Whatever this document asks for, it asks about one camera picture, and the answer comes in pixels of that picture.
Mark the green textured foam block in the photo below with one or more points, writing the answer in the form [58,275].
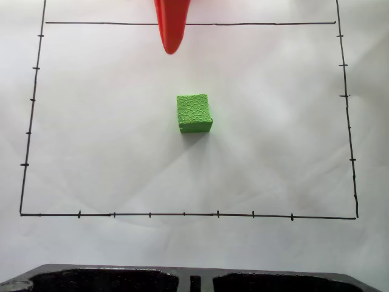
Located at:
[193,111]

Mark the white paper sheet with lines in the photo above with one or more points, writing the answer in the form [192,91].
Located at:
[106,152]

